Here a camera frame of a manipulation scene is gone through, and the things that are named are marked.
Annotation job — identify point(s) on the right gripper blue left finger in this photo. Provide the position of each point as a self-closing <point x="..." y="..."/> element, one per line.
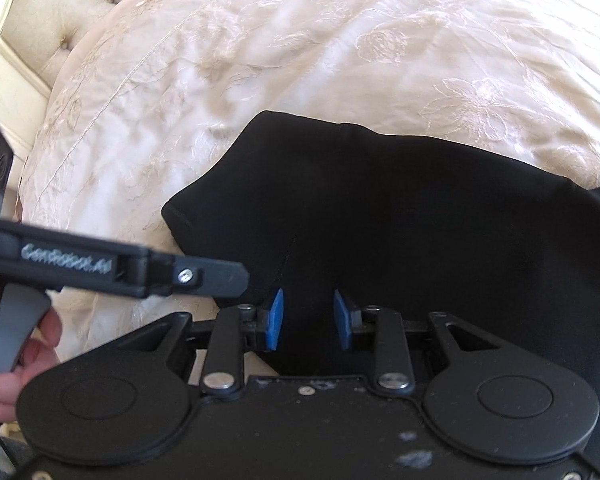
<point x="263" y="322"/>

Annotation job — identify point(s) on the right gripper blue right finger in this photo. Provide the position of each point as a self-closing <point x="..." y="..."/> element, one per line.
<point x="354" y="323"/>

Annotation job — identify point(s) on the black pants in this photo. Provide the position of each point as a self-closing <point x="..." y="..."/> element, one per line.
<point x="409" y="223"/>

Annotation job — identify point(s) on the person's left hand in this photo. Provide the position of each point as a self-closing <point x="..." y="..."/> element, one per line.
<point x="38" y="355"/>

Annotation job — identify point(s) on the cream tufted headboard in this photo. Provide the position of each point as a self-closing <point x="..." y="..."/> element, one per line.
<point x="36" y="38"/>

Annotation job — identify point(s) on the cream embroidered bedspread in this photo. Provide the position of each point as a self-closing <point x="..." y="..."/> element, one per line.
<point x="159" y="91"/>

